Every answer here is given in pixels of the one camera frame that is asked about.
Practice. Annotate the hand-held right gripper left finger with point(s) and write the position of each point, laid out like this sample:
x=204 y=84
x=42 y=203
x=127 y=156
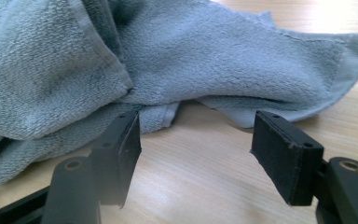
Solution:
x=115 y=161

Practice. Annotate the grey-blue terry towel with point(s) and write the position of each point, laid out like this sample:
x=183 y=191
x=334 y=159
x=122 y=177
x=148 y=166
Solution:
x=217 y=62

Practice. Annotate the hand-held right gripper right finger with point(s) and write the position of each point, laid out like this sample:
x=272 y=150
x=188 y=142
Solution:
x=286 y=161

